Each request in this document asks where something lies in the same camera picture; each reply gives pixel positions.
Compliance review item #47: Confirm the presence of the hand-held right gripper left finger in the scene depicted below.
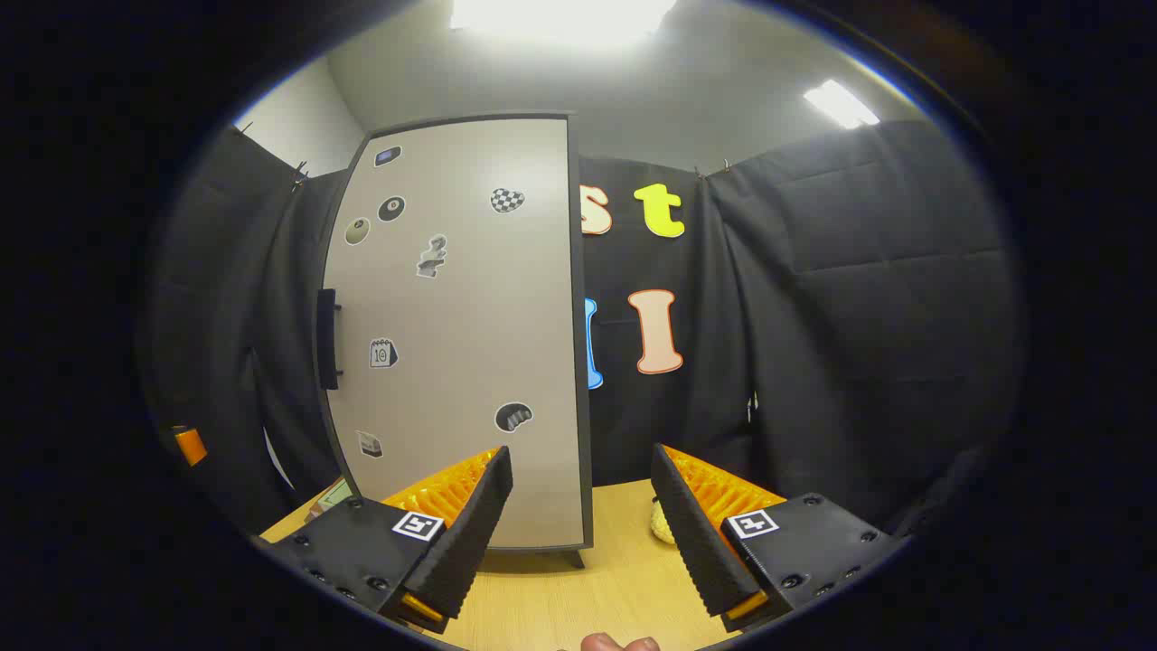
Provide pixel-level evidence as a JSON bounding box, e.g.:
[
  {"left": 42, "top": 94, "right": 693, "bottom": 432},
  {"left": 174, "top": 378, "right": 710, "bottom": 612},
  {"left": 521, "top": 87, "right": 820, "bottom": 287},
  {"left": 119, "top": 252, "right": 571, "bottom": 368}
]
[{"left": 258, "top": 445, "right": 514, "bottom": 634}]

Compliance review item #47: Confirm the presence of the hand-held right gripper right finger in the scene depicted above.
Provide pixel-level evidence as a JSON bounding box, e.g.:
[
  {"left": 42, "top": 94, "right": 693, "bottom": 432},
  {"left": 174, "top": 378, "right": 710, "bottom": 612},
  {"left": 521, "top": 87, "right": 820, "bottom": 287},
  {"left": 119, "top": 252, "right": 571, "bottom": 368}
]
[{"left": 651, "top": 443, "right": 909, "bottom": 634}]

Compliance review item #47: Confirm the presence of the black door handle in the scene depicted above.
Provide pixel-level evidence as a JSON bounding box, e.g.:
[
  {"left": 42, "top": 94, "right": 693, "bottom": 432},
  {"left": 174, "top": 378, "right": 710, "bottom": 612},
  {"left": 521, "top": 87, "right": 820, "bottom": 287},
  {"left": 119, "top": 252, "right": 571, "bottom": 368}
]
[{"left": 316, "top": 289, "right": 343, "bottom": 391}]

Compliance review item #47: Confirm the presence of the beige cabinet door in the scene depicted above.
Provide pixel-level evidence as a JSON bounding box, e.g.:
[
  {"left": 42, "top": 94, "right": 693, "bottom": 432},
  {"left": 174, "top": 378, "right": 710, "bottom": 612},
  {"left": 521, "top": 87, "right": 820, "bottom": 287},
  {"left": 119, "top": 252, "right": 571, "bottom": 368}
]
[{"left": 319, "top": 116, "right": 585, "bottom": 551}]

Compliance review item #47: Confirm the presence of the green cover book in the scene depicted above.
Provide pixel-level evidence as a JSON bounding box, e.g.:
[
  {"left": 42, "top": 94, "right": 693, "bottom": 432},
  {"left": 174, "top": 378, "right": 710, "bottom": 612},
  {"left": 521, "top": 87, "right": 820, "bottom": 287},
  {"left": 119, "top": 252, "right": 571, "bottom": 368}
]
[{"left": 307, "top": 479, "right": 355, "bottom": 524}]

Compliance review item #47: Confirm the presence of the black backdrop cloth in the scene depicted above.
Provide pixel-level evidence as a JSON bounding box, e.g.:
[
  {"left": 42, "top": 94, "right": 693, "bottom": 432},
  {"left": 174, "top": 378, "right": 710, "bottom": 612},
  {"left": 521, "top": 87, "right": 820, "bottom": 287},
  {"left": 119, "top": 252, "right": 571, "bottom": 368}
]
[{"left": 136, "top": 118, "right": 1027, "bottom": 543}]

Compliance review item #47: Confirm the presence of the ceiling light panel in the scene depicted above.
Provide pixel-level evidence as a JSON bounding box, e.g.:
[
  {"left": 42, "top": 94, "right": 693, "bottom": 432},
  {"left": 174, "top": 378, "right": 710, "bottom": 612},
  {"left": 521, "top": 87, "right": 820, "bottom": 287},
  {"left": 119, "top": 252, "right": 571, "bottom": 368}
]
[
  {"left": 450, "top": 0, "right": 679, "bottom": 48},
  {"left": 803, "top": 80, "right": 880, "bottom": 129}
]

